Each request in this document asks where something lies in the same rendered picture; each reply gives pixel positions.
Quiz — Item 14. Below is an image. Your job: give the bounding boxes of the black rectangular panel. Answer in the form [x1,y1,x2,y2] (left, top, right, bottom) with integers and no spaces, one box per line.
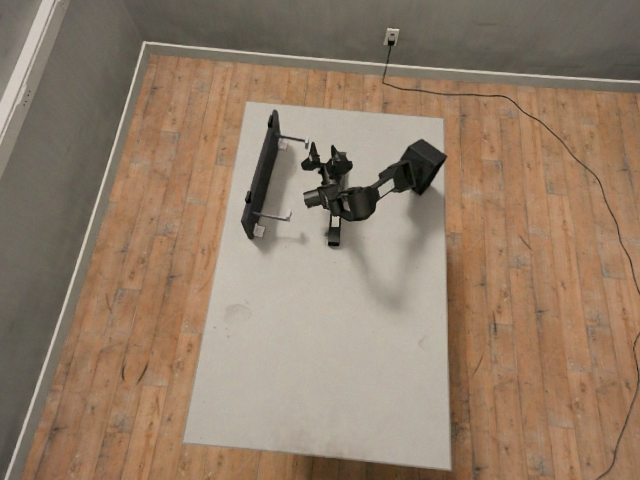
[241,109,281,239]

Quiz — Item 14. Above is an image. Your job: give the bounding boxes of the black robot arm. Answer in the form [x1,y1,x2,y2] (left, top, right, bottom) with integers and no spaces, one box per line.
[303,154,424,222]

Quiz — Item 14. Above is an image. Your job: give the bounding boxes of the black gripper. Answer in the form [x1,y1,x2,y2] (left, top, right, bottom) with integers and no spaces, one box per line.
[301,141,353,185]

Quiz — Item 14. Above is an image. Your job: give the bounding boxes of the black rectangular bar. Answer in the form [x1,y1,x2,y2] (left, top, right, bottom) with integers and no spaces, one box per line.
[327,151,347,246]

